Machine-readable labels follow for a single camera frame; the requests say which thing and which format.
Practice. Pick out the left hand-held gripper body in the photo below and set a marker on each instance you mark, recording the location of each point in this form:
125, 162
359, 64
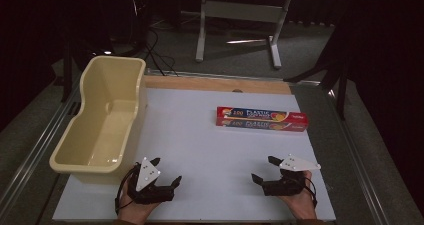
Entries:
146, 175

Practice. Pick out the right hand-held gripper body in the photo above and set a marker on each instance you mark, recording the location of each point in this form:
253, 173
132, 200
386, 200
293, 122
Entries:
286, 181

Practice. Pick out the red plastic wrap box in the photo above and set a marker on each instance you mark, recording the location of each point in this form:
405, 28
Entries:
260, 119

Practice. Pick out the cream plastic bin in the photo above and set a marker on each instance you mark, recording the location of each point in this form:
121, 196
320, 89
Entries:
100, 138

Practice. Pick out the person's right hand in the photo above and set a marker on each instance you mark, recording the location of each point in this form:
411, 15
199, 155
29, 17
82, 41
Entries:
301, 205

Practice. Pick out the person's left hand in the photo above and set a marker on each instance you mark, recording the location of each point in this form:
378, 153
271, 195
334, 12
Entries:
135, 210

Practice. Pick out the wooden board strip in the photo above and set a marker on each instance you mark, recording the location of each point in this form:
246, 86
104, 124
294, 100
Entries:
216, 84

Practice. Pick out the black tripod stand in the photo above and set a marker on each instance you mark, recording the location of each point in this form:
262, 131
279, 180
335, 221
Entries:
333, 71

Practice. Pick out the black metal stand leg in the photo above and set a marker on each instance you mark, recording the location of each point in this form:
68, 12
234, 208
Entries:
67, 71

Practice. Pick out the metal rail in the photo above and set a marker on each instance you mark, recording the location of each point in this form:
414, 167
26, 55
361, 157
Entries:
36, 151
358, 165

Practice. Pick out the grey metal table frame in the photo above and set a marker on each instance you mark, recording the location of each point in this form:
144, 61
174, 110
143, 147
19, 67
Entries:
240, 11

